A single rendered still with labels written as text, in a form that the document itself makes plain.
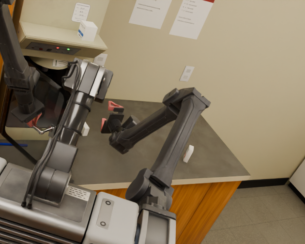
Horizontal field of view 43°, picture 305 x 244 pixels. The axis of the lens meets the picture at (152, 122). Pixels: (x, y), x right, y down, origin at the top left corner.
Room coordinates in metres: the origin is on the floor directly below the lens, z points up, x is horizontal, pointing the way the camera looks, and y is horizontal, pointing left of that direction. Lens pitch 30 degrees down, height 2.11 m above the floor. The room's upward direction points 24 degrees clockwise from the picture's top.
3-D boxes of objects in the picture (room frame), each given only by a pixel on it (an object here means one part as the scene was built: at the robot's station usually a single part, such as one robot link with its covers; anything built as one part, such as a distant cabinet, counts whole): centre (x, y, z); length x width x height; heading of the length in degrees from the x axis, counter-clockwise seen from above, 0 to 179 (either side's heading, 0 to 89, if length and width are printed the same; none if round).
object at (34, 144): (1.25, 0.44, 1.19); 0.30 x 0.01 x 0.40; 67
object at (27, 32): (1.37, 0.44, 1.46); 0.32 x 0.12 x 0.10; 129
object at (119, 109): (1.45, 0.18, 1.24); 0.09 x 0.07 x 0.07; 38
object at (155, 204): (0.71, -0.09, 1.45); 0.09 x 0.08 x 0.12; 98
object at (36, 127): (1.19, 0.39, 1.20); 0.10 x 0.05 x 0.03; 67
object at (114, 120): (1.40, 0.13, 1.21); 0.07 x 0.07 x 0.10; 38
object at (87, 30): (1.42, 0.38, 1.54); 0.05 x 0.05 x 0.06; 44
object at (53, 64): (1.50, 0.52, 1.34); 0.18 x 0.18 x 0.05
